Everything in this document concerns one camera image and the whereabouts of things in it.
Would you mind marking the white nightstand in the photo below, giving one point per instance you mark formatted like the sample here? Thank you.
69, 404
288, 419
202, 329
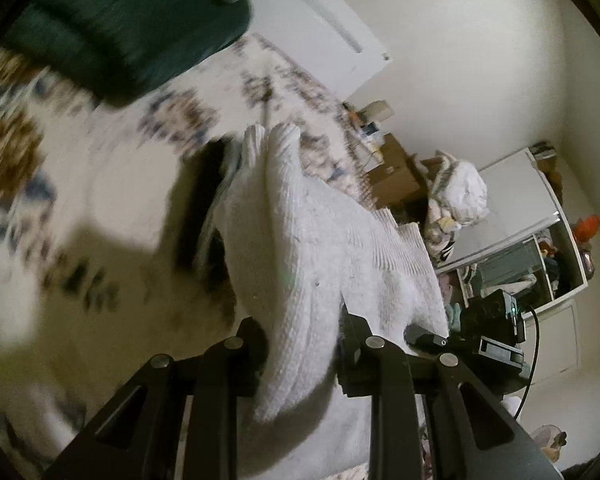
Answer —
372, 149

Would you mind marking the large brown cardboard box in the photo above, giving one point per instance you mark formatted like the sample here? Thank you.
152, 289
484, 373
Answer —
395, 175

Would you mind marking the dark green folded blanket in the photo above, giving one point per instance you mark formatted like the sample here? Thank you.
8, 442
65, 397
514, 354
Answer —
130, 35

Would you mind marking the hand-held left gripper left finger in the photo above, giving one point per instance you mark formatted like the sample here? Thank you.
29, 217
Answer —
245, 355

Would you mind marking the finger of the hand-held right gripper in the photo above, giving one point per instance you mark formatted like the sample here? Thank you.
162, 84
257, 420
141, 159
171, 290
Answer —
425, 337

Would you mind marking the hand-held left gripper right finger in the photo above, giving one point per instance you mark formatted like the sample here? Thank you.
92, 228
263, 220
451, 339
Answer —
360, 355

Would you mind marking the white knit sweater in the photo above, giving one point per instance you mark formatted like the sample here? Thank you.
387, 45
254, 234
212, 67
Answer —
300, 260

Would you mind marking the floral patterned bedsheet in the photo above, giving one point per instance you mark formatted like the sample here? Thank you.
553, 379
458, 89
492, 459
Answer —
105, 185

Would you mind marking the white wardrobe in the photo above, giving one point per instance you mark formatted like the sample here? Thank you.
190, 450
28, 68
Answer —
520, 195

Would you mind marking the pile of laundry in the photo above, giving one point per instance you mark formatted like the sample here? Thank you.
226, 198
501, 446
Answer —
455, 195

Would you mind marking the orange toy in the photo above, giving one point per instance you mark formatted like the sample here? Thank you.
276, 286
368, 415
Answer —
587, 227

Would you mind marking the white bed headboard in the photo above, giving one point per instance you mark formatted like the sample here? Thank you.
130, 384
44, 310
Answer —
320, 25

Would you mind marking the pale table lamp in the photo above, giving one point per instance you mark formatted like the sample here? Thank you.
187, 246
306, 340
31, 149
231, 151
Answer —
378, 111

